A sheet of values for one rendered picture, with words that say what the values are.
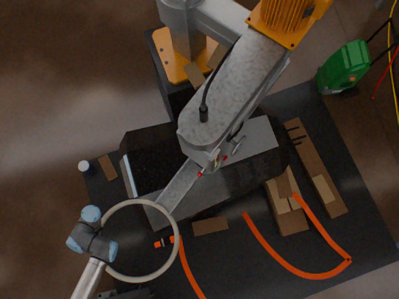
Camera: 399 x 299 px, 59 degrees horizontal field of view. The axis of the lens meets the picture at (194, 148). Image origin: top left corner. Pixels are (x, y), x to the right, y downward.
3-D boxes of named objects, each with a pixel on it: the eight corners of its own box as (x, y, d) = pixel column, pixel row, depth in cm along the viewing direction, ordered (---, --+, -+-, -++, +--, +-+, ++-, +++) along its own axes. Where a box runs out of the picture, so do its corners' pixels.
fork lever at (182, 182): (215, 115, 229) (215, 113, 225) (239, 132, 226) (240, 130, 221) (149, 201, 220) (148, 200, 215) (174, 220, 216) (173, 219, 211)
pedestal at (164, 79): (152, 72, 357) (138, 29, 286) (213, 50, 360) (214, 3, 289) (174, 129, 340) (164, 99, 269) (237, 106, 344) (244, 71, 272)
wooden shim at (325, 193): (311, 178, 314) (311, 178, 312) (320, 174, 315) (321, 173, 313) (325, 204, 308) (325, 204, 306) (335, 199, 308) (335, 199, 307)
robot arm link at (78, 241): (84, 251, 159) (97, 226, 166) (61, 242, 160) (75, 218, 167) (87, 257, 167) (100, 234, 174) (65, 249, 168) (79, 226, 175)
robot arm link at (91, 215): (76, 218, 166) (86, 200, 172) (78, 226, 177) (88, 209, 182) (94, 225, 166) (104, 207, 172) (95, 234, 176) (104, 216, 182)
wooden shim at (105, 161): (98, 159, 334) (97, 158, 333) (107, 153, 335) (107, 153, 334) (109, 181, 328) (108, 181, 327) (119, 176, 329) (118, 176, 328)
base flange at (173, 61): (151, 34, 284) (150, 31, 279) (208, 15, 286) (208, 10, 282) (171, 86, 271) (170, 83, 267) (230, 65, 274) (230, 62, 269)
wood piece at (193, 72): (183, 69, 270) (182, 66, 265) (194, 63, 271) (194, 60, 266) (195, 90, 265) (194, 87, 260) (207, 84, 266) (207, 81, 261)
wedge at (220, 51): (218, 45, 274) (219, 42, 269) (230, 51, 273) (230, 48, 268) (206, 66, 270) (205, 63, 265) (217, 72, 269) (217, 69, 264)
